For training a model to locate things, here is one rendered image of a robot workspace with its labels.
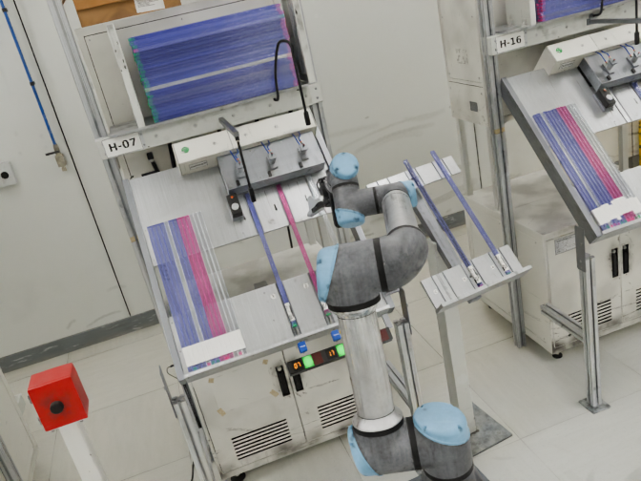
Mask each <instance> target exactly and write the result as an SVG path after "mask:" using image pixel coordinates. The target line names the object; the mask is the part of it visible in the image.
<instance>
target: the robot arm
mask: <svg viewBox="0 0 641 481"><path fill-rule="evenodd" d="M358 172H359V163H358V160H357V159H356V157H354V156H353V155H352V154H349V153H339V154H337V155H335V156H334V158H333V160H332V161H331V162H330V165H329V169H327V170H325V174H326V176H325V177H323V178H318V181H317V184H316V185H317V188H318V191H319V193H320V196H322V197H323V199H321V198H317V199H314V198H313V197H312V196H309V197H308V199H307V200H308V206H309V211H308V213H307V217H311V218H313V217H314V216H315V215H317V213H318V212H320V211H322V210H324V209H325V208H324V207H331V211H332V216H333V221H334V225H335V226H336V227H337V228H342V227H343V228H353V227H357V226H361V225H363V224H364V222H365V217H367V216H372V215H378V214H382V213H383V217H384V223H385V229H386V236H383V237H378V238H374V239H368V240H358V241H352V242H348V243H342V244H338V243H337V244H336V245H332V246H328V247H324V248H322V249H321V250H320V251H319V253H318V255H317V288H318V296H319V300H320V302H321V303H326V302H327V305H328V309H329V311H330V312H332V313H334V314H335V315H337V317H338V321H339V326H340V331H341V339H342V344H343V349H344V354H345V359H346V363H347V367H348V372H349V377H350V382H351V387H352V391H353V396H354V401H355V406H356V411H357V413H356V414H355V415H354V416H353V418H352V425H351V426H349V427H348V430H347V434H348V441H349V445H350V449H351V453H352V456H353V459H354V462H355V465H356V467H357V469H358V471H359V472H360V473H361V474H362V475H364V476H374V475H378V476H383V475H384V474H390V473H397V472H404V471H416V470H423V473H422V479H421V481H484V480H483V477H482V476H481V474H480V473H479V472H478V470H477V468H476V467H475V465H474V463H473V456H472V450H471V444H470V431H469V427H468V426H467V421H466V418H465V415H464V414H463V413H462V412H461V411H460V410H459V409H458V408H456V407H453V406H452V405H450V404H448V403H444V402H430V403H426V404H423V405H421V407H418V408H417V409H416V410H415V412H414V414H413V416H409V417H403V412H402V411H401V409H400V408H398V407H396V406H394V401H393V396H392V391H391V386H390V382H389V376H388V371H387V366H386V361H385V356H384V351H383V342H382V336H381V332H380V327H379V322H378V317H377V311H376V307H377V306H378V304H379V303H380V301H381V294H380V292H384V291H390V290H395V289H398V288H400V287H402V286H404V285H406V284H408V283H409V282H411V281H412V280H413V279H414V278H415V277H416V276H417V275H418V274H419V273H420V272H421V270H422V268H423V267H424V264H425V262H426V259H427V255H428V243H427V239H426V236H425V234H424V232H423V231H422V230H421V229H420V228H419V227H418V224H417V221H416V218H415V214H414V211H413V207H416V206H417V204H418V202H417V195H416V190H415V185H414V182H413V181H412V180H405V181H398V182H394V183H388V184H384V185H379V186H374V187H368V188H363V189H360V185H359V181H358V176H357V173H358ZM318 184H319V185H318ZM319 186H320V188H319Z"/></svg>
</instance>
